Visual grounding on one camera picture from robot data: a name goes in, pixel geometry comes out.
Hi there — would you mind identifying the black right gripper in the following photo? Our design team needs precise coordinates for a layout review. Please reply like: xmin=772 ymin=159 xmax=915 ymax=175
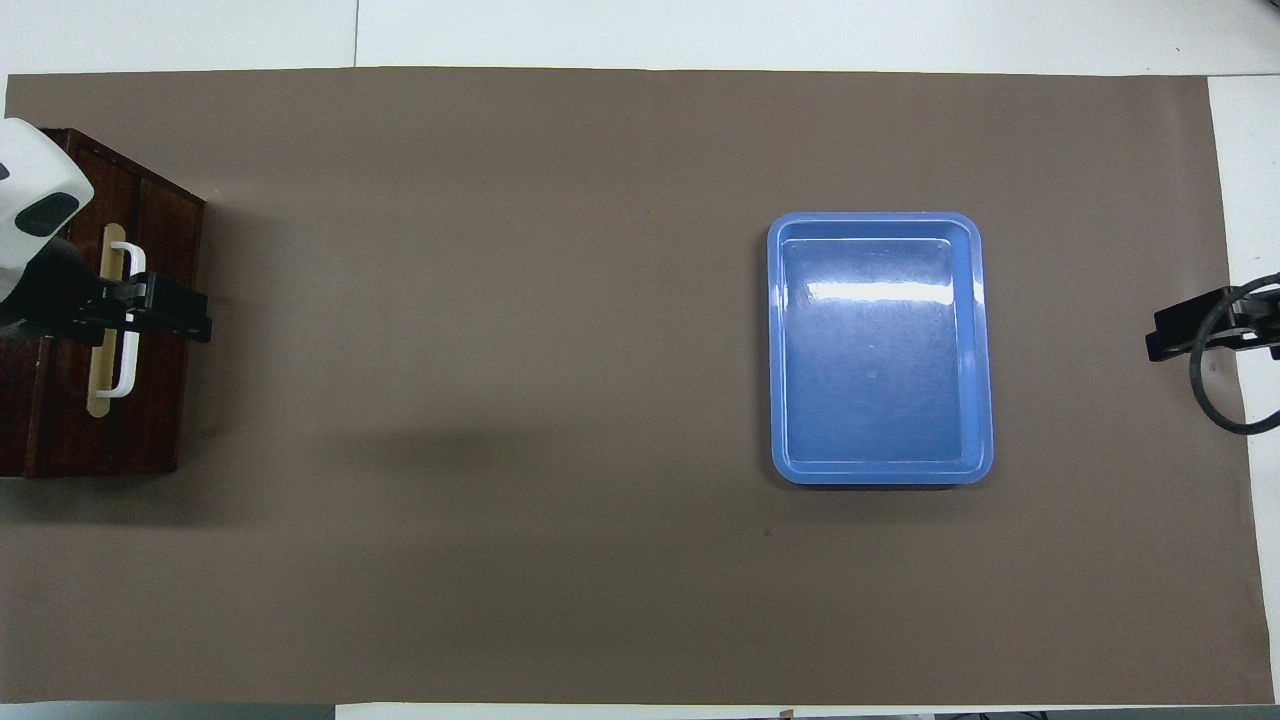
xmin=1146 ymin=285 xmax=1280 ymax=364

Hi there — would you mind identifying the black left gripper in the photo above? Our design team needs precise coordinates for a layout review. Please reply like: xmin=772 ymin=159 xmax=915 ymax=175
xmin=0 ymin=240 xmax=213 ymax=345

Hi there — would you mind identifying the wooden drawer with white handle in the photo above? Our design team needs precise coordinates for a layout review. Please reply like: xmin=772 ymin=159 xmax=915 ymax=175
xmin=42 ymin=132 xmax=147 ymax=477

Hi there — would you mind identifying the dark brown wooden cabinet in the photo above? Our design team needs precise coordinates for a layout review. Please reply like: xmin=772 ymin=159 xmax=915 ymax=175
xmin=0 ymin=127 xmax=207 ymax=479

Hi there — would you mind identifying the blue plastic tray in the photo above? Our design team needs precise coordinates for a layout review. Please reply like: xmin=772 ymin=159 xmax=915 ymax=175
xmin=767 ymin=211 xmax=995 ymax=487

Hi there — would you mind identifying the brown table mat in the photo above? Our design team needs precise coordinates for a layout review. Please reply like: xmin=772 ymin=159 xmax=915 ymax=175
xmin=0 ymin=66 xmax=1276 ymax=707

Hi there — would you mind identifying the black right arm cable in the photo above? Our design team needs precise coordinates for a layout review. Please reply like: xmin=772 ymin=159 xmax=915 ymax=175
xmin=1189 ymin=272 xmax=1280 ymax=436

